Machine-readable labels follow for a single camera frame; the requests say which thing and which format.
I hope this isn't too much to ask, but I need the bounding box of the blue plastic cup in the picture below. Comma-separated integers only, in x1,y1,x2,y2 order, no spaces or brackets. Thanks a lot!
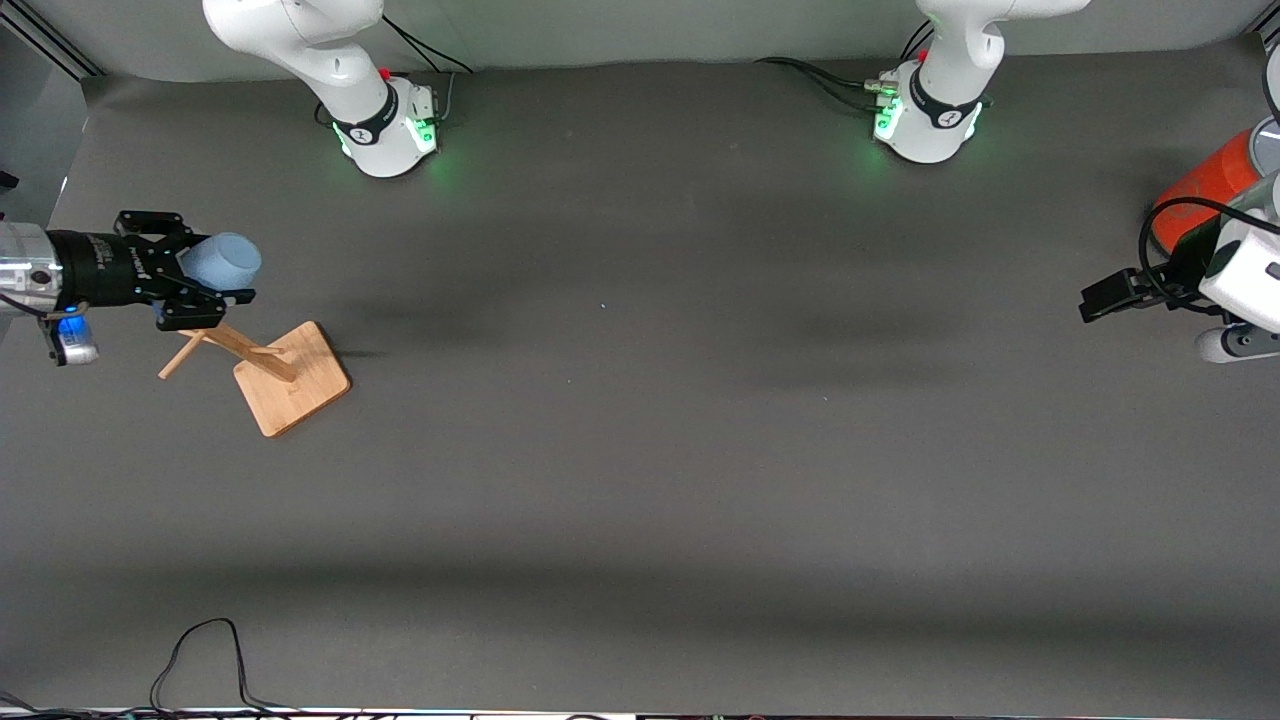
180,232,263,294

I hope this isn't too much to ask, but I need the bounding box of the wooden cup rack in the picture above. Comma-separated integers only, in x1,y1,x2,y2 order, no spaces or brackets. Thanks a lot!
158,320,353,439

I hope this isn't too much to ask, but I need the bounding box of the orange cylindrical canister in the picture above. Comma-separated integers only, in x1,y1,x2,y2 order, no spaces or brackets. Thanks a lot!
1150,118,1280,257

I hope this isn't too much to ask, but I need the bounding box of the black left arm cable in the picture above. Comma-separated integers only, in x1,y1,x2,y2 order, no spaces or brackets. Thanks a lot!
1140,197,1280,313

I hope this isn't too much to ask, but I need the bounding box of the black right base cable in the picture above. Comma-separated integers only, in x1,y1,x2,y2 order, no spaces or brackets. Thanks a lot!
380,15,473,126

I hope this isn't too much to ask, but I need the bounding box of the black base cable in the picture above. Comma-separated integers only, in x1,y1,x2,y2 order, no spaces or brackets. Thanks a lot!
380,15,473,126
755,20,936,113

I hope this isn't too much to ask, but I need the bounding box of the black looped cable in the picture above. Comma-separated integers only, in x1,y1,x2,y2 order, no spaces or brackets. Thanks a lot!
150,618,301,715

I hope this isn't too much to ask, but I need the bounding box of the black left base cable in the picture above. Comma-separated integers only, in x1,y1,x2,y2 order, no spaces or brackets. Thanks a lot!
755,20,936,113

